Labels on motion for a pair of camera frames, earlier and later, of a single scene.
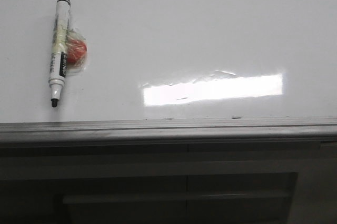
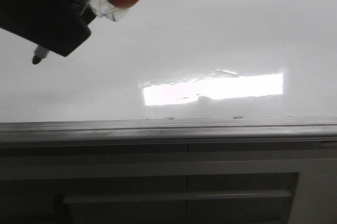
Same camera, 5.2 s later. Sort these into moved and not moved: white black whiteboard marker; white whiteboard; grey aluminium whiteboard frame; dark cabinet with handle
Moved: white black whiteboard marker
Not moved: grey aluminium whiteboard frame; dark cabinet with handle; white whiteboard
